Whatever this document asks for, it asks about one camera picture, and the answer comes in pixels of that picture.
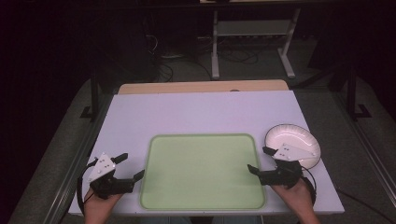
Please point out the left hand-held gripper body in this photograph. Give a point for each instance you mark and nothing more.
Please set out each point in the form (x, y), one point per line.
(101, 168)

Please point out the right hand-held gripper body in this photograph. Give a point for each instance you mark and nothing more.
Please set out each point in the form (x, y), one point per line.
(288, 174)

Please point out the person's right hand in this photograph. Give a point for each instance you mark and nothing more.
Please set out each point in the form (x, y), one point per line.
(294, 196)

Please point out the person's left hand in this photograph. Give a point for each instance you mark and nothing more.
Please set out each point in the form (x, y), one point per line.
(99, 205)

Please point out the white paper plate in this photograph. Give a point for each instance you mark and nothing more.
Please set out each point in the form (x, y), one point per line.
(295, 137)

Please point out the light green tray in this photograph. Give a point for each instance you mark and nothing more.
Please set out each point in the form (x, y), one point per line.
(202, 171)

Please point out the black metal stand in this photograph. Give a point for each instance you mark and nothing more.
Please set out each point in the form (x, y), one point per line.
(94, 99)
(352, 96)

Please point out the light wooden table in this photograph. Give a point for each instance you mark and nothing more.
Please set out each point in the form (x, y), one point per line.
(202, 86)

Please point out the aluminium rail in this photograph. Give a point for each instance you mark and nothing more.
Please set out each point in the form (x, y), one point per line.
(77, 158)
(370, 152)

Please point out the white metal desk frame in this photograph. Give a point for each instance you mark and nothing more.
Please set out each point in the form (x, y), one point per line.
(252, 28)

